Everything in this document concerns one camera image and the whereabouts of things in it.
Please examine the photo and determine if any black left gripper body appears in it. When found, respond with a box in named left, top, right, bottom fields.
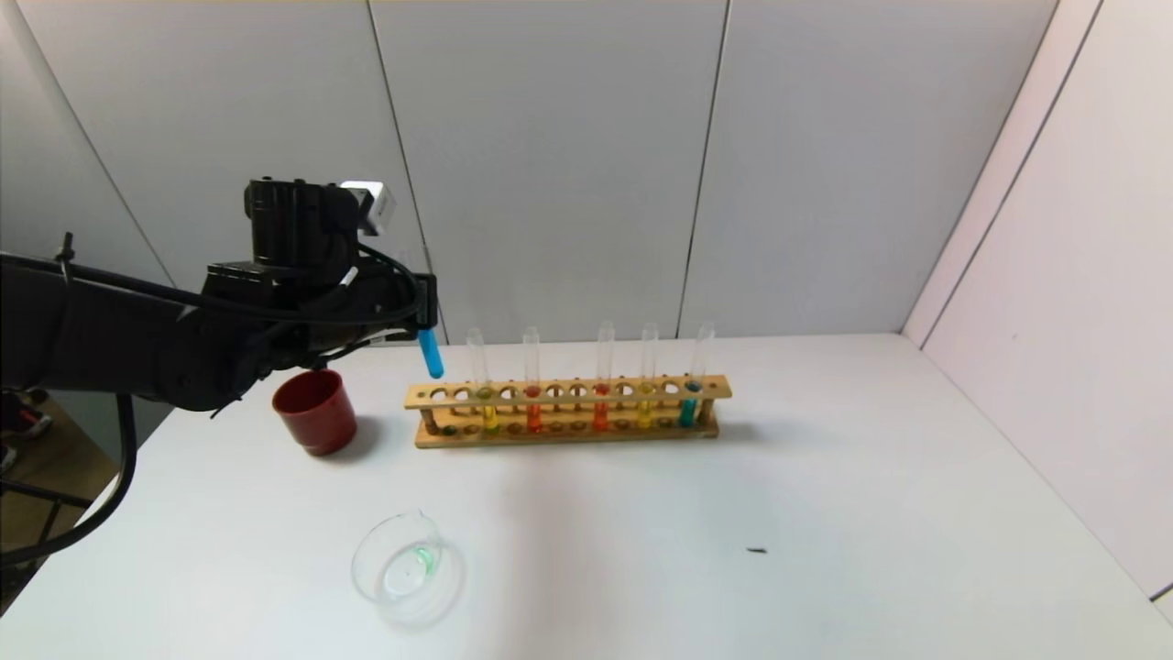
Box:
left=358, top=256, right=439, bottom=342

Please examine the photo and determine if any glass test tube blue pigment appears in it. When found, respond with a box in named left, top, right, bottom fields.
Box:
left=400, top=246, right=447, bottom=380

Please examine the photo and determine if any glass test tube yellow pigment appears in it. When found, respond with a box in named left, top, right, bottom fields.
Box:
left=637, top=323, right=660, bottom=430
left=466, top=328, right=501, bottom=435

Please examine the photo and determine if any glass test tube orange pigment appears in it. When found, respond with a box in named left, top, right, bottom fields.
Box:
left=592, top=321, right=616, bottom=432
left=522, top=326, right=543, bottom=434

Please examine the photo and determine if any wooden test tube rack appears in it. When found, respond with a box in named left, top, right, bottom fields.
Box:
left=404, top=374, right=733, bottom=449

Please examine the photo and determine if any clear glass beaker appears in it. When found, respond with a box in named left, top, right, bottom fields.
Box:
left=351, top=510, right=450, bottom=610

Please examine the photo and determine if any glass test tube teal pigment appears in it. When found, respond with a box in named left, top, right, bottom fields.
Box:
left=678, top=321, right=716, bottom=428

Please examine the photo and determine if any red plastic cup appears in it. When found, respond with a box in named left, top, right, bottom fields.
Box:
left=272, top=369, right=358, bottom=457

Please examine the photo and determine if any dark shoe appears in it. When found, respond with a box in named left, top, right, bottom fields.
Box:
left=0, top=390, right=53, bottom=441

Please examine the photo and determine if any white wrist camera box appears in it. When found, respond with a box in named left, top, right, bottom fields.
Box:
left=341, top=181, right=396, bottom=236

